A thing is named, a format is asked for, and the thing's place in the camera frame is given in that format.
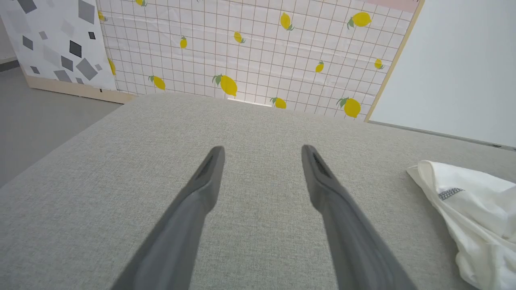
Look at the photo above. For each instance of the lemon print grid partition panel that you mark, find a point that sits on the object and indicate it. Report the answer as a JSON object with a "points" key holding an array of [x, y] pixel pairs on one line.
{"points": [[262, 48]]}

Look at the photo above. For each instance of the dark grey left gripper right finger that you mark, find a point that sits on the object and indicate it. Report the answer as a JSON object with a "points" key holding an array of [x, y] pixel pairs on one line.
{"points": [[350, 237]]}

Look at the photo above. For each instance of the white garment with grey stitching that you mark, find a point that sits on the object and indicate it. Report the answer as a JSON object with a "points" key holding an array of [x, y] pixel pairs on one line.
{"points": [[479, 225]]}

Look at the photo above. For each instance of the grey terrazzo print partition panel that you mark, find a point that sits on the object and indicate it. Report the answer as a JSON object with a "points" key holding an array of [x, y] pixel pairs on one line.
{"points": [[60, 44]]}

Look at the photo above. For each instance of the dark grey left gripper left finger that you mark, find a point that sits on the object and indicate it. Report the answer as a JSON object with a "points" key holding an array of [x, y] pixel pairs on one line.
{"points": [[181, 233]]}

